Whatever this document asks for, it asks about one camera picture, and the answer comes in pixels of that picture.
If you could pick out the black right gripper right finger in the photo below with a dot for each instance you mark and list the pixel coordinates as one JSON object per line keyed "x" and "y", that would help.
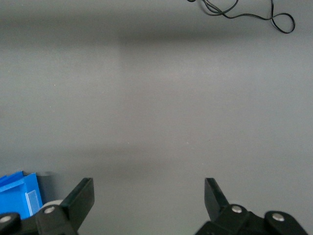
{"x": 220, "y": 215}

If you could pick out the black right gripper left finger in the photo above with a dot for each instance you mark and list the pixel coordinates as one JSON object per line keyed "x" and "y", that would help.
{"x": 73, "y": 210}

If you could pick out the blue plastic storage bin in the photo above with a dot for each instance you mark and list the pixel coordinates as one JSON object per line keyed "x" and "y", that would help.
{"x": 14, "y": 195}

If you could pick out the dark grey table mat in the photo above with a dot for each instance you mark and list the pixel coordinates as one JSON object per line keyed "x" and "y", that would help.
{"x": 156, "y": 98}

